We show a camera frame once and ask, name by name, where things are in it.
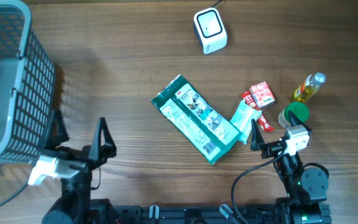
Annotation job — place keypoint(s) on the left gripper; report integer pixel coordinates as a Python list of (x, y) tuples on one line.
[(89, 156)]

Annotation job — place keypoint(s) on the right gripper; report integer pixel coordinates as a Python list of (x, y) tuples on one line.
[(258, 143)]

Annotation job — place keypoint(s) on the green lid jar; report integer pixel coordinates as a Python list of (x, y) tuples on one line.
[(300, 110)]

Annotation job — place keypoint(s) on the light green plastic sachet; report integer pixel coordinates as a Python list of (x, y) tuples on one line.
[(242, 120)]

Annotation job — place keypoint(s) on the red tissue pack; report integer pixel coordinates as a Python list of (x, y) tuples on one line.
[(262, 94)]

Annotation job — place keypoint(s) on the red Nescafe coffee stick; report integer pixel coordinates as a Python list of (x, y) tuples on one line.
[(262, 121)]

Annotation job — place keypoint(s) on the yellow oil bottle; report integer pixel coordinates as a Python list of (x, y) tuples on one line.
[(309, 87)]

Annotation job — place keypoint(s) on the green 3M gloves package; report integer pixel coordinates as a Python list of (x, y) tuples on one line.
[(211, 133)]

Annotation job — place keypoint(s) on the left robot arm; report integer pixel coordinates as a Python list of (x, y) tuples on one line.
[(76, 191)]

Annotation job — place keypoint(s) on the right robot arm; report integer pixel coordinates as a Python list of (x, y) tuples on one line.
[(305, 184)]

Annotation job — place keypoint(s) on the white barcode scanner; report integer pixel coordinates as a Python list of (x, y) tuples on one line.
[(210, 30)]

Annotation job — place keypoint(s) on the grey plastic mesh basket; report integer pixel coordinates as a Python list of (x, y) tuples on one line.
[(27, 81)]

